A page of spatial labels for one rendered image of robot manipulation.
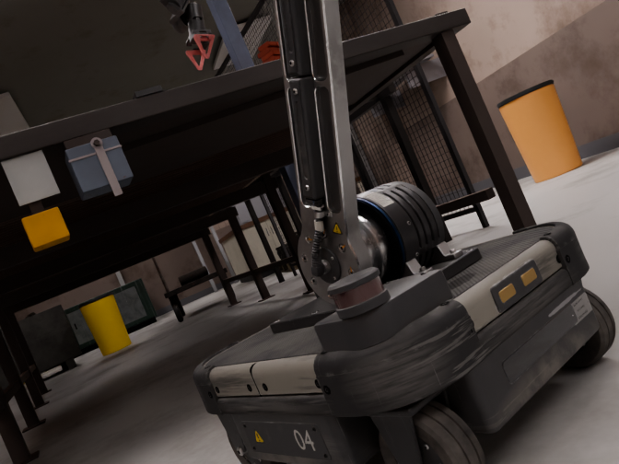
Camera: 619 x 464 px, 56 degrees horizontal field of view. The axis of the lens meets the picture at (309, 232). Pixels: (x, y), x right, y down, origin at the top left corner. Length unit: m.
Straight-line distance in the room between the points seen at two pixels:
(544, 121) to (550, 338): 4.13
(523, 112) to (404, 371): 4.34
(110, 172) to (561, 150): 3.96
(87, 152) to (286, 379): 0.96
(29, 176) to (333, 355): 1.08
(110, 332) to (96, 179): 5.31
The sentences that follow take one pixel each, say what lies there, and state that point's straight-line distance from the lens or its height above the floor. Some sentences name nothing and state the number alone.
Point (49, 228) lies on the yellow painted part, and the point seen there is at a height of 0.65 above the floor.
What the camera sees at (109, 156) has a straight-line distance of 1.62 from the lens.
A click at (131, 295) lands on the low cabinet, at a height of 0.55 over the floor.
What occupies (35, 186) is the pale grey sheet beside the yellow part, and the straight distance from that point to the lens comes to 1.62.
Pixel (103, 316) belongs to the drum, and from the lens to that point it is 6.83.
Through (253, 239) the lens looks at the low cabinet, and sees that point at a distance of 8.51.
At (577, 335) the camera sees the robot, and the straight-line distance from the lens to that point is 0.95.
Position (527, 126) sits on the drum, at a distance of 4.97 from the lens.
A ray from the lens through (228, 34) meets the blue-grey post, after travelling 4.15.
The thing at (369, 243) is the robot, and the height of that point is 0.34.
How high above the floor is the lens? 0.40
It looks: level
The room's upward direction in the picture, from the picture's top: 23 degrees counter-clockwise
